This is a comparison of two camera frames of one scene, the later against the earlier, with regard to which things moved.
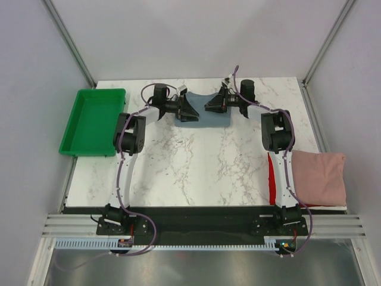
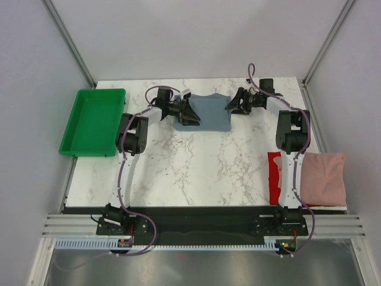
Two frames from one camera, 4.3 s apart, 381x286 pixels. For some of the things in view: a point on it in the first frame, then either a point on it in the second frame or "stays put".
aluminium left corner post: [69, 40] stays put
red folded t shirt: [272, 184] stays put
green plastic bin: [93, 123] stays put
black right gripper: [216, 104] to [241, 94]
